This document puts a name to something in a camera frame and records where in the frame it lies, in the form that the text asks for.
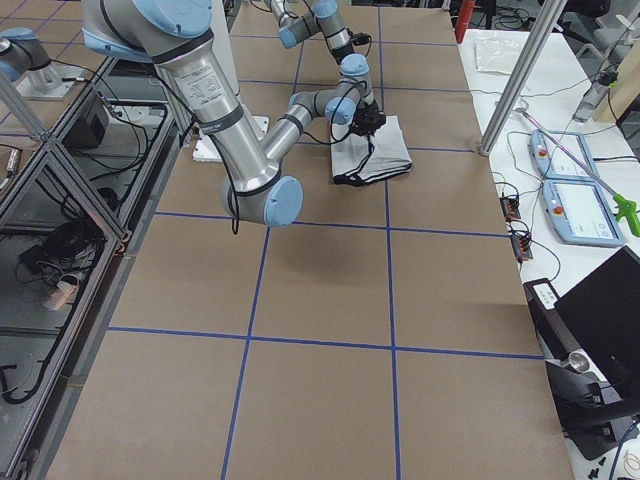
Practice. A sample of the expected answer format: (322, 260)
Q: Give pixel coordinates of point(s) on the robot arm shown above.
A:
(321, 17)
(178, 37)

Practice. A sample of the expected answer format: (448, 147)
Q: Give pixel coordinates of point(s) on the clear plastic bag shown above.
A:
(497, 56)

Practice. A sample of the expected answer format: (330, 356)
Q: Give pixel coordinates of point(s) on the blue teach pendant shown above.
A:
(553, 162)
(580, 215)

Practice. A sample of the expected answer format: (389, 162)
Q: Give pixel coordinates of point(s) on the grey cartoon print t-shirt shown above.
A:
(361, 160)

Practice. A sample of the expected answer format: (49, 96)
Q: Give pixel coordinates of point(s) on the black laptop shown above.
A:
(602, 314)

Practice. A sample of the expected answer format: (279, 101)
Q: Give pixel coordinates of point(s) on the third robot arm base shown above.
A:
(22, 54)

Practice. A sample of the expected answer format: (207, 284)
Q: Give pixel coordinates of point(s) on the black monitor stand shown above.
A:
(575, 385)

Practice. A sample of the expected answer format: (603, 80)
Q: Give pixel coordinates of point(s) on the metal reacher grabber tool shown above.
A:
(626, 207)

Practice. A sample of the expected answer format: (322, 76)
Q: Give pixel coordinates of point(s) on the near blue teach pendant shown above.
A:
(580, 215)

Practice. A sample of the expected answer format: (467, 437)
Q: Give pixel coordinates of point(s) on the red cylinder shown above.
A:
(465, 13)

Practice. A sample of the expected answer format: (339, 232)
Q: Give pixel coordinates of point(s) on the aluminium frame post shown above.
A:
(542, 28)

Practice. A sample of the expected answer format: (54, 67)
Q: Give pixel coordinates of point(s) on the far blue teach pendant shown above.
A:
(553, 162)

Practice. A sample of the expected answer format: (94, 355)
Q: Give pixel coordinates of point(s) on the clear water bottle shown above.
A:
(598, 90)

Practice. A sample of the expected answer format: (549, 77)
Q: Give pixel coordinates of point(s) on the orange black usb hub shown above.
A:
(510, 207)
(521, 245)

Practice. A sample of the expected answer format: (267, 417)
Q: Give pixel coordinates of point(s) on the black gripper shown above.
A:
(342, 52)
(368, 120)

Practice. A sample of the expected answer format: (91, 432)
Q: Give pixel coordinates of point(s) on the far orange black usb hub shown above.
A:
(510, 207)

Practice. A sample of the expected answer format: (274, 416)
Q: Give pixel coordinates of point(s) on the near orange black usb hub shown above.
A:
(521, 245)

